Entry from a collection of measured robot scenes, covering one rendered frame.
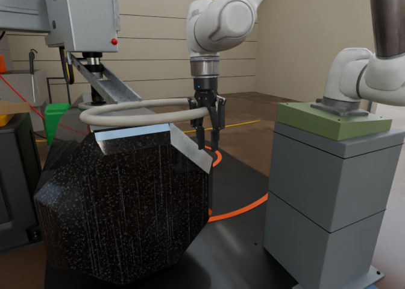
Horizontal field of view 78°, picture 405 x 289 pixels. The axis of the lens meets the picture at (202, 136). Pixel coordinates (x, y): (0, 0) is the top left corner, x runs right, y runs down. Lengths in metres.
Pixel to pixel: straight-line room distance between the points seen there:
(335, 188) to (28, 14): 1.95
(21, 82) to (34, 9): 2.41
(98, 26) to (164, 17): 5.49
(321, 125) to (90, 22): 1.16
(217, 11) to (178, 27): 6.40
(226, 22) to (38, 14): 1.61
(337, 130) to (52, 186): 1.12
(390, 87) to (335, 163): 0.32
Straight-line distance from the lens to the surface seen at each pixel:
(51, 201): 1.14
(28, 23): 2.01
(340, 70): 1.23
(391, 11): 1.02
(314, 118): 1.14
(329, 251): 1.33
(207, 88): 0.76
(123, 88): 1.31
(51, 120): 3.20
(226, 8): 0.58
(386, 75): 1.09
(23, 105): 1.86
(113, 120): 0.73
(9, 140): 1.70
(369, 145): 1.19
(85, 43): 1.42
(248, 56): 8.00
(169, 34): 6.88
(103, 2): 1.47
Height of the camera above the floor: 1.11
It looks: 18 degrees down
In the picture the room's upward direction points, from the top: straight up
